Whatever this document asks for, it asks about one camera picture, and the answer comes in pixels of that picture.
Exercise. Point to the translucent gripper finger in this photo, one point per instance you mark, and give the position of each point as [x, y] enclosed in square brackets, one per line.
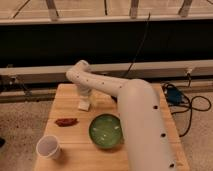
[95, 99]

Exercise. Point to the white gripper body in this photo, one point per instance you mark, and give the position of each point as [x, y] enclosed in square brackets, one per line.
[84, 90]

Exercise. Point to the white sponge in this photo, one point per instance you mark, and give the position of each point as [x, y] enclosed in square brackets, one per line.
[84, 105]

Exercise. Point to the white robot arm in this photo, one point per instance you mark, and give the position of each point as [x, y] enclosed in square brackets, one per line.
[145, 135]

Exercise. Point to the green ceramic bowl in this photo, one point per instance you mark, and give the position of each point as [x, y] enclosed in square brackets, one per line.
[105, 131]

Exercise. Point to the dark red object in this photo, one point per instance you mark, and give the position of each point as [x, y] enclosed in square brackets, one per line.
[64, 122]

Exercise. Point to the white paper cup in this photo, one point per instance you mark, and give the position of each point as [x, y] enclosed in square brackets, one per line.
[48, 147]

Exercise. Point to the blue device on floor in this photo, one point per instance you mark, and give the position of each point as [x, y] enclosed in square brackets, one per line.
[174, 96]

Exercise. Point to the metal rail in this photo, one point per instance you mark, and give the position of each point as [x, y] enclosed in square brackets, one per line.
[147, 70]

